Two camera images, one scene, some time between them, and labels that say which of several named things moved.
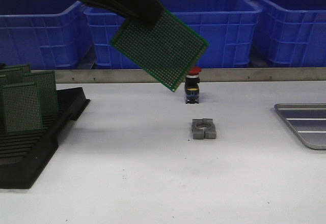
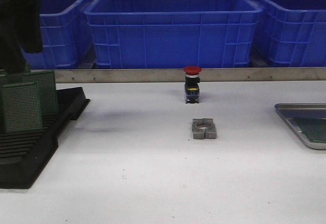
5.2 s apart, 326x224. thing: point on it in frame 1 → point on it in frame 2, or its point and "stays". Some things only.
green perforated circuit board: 47,80 stays
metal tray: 308,120 stays
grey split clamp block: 203,129 stays
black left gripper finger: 96,1 → 12,58
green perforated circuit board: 22,107 stays
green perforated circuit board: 167,49 → 314,129
